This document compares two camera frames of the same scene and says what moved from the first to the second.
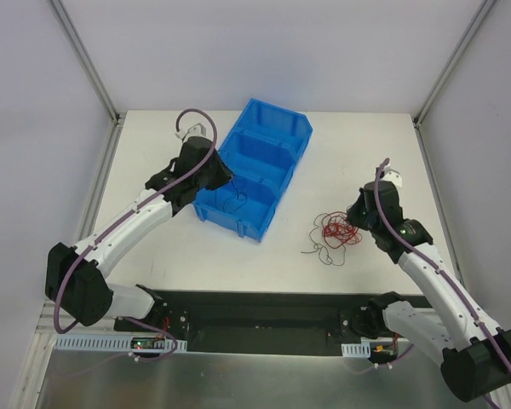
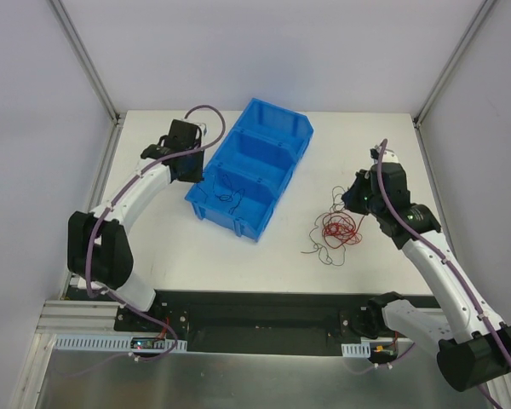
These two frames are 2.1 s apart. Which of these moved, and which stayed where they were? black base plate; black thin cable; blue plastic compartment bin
Moved: black thin cable
Stayed: blue plastic compartment bin; black base plate
